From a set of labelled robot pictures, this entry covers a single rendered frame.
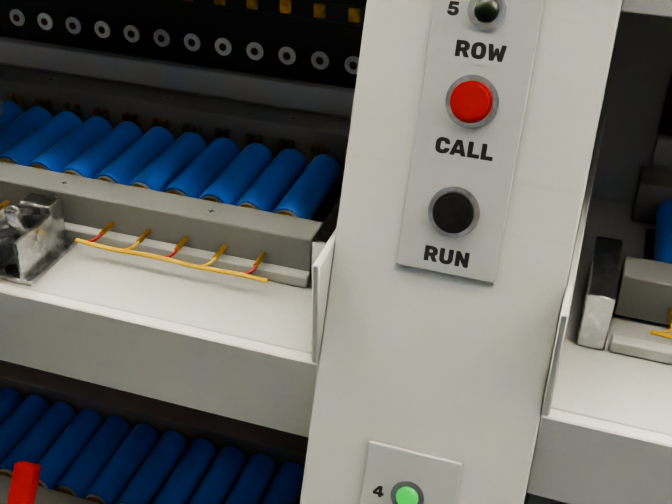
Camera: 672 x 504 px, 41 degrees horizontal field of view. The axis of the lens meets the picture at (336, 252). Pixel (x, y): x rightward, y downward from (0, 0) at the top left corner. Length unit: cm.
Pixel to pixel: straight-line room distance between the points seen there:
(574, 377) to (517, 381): 3
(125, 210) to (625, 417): 25
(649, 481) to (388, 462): 10
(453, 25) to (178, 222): 17
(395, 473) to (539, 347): 8
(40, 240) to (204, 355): 10
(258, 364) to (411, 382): 7
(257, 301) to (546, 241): 14
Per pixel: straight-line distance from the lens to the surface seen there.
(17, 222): 45
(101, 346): 44
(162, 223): 45
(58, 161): 52
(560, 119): 35
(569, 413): 38
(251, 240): 44
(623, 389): 40
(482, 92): 35
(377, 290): 37
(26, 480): 52
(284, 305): 42
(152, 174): 49
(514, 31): 35
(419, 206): 36
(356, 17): 52
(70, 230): 48
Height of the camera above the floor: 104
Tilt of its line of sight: 13 degrees down
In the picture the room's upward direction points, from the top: 8 degrees clockwise
